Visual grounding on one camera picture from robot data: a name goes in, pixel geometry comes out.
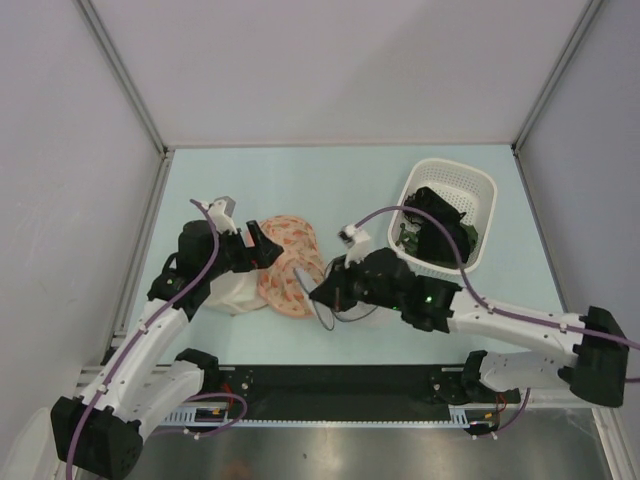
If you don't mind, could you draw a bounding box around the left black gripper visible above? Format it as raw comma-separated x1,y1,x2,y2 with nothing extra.
202,220,282,280

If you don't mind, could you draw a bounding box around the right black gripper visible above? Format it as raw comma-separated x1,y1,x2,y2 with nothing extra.
308,256,402,315

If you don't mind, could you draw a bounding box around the white mesh laundry bag blue trim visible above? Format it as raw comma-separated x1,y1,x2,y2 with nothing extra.
293,267,390,331

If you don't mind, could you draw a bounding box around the dark green bra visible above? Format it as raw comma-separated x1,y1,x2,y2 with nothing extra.
396,223,478,268

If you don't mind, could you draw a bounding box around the black bra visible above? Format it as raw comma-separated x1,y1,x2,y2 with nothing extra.
403,185,474,266

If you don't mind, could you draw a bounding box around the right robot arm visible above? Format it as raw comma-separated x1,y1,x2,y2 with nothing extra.
306,248,630,408

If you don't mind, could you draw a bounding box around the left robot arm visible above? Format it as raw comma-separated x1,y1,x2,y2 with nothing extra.
51,220,283,479

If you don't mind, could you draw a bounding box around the floral pink mesh laundry bag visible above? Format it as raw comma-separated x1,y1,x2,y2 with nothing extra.
257,215,326,318

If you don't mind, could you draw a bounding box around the plain white mesh laundry bag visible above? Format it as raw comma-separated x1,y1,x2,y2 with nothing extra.
203,271,267,316

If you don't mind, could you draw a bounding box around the white perforated plastic basket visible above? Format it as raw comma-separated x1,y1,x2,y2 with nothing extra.
387,158,497,281

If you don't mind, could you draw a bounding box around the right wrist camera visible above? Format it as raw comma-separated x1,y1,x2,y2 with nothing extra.
339,224,372,268

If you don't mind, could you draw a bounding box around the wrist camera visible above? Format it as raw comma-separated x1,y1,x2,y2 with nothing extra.
202,196,238,234
339,224,372,268

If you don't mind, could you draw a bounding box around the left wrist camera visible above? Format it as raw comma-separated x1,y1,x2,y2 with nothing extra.
202,196,238,234

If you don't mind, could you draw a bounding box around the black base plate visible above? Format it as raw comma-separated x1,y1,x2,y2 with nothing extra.
202,365,521,411

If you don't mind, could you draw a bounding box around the white slotted cable duct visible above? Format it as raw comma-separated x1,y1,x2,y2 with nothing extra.
160,401,497,431

